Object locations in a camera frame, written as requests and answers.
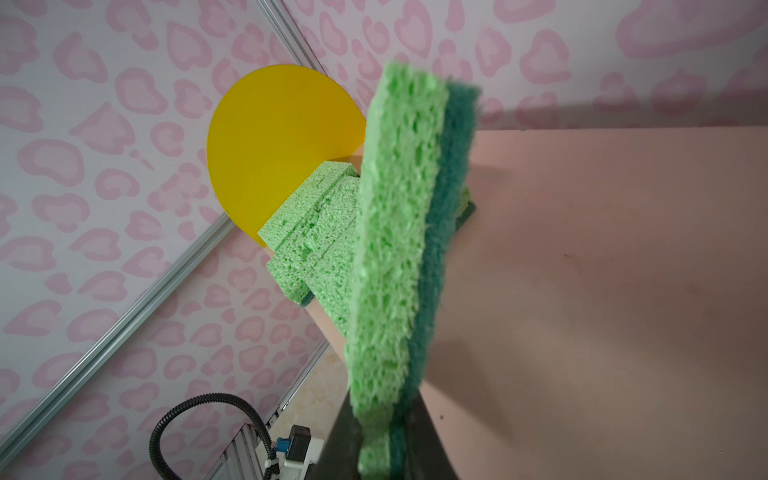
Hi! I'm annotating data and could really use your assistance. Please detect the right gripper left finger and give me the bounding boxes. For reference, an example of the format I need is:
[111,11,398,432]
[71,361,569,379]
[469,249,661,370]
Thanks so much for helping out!
[306,393,363,480]

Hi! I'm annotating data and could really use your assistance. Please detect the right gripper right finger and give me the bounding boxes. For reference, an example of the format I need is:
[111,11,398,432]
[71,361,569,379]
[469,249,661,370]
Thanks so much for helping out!
[404,394,458,480]

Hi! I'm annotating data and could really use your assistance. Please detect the green sponge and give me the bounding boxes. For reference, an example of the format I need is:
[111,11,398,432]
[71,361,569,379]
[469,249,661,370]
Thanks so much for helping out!
[346,62,480,479]
[302,185,477,337]
[258,161,358,251]
[267,177,360,307]

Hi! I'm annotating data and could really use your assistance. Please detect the green sponge bottom front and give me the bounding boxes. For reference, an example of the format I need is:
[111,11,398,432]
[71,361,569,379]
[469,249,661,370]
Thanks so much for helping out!
[267,177,360,307]

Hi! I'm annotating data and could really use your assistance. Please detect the yellow shelf with coloured boards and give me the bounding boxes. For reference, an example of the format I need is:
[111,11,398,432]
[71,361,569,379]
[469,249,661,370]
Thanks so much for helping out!
[421,126,767,479]

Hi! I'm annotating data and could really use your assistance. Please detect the left aluminium frame bars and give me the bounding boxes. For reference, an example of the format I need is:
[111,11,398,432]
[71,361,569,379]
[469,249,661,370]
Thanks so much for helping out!
[1,1,325,479]

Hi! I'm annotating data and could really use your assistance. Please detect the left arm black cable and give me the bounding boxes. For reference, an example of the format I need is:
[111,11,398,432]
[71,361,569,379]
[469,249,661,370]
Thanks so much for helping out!
[148,392,280,480]

